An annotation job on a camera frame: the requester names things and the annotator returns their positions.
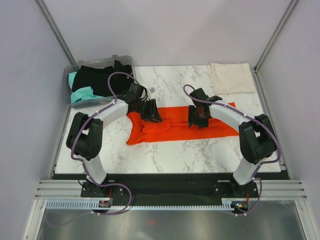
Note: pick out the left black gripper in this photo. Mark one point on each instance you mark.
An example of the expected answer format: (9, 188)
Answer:
(152, 115)

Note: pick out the orange t-shirt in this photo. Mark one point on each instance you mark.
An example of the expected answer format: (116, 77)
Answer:
(174, 127)

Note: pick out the left aluminium frame post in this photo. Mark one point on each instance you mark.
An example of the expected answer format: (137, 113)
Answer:
(56, 32)

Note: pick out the white slotted cable duct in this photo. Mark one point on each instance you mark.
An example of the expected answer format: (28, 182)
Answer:
(100, 205)

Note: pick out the black garment in bin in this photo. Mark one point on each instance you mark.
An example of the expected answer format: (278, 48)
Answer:
(97, 79)

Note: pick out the teal garment in bin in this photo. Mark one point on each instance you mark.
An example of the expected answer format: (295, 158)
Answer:
(82, 94)

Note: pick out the right aluminium frame post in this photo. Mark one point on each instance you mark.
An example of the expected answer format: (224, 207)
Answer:
(276, 33)

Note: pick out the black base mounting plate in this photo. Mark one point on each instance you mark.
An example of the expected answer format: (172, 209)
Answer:
(167, 188)

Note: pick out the cream folded cloth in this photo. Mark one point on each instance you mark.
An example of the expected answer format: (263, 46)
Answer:
(229, 79)

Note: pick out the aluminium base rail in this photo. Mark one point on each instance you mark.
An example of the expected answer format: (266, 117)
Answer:
(271, 190)

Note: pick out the clear plastic storage bin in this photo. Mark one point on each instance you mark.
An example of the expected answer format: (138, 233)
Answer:
(102, 63)

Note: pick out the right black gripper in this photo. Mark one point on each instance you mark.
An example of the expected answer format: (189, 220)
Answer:
(192, 120)

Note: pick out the aluminium frame post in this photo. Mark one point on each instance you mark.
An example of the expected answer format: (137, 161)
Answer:
(56, 32)
(276, 33)

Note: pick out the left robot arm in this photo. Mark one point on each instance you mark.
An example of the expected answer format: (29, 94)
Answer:
(85, 137)

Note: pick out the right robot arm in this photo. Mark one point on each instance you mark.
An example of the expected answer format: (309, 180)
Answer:
(258, 143)

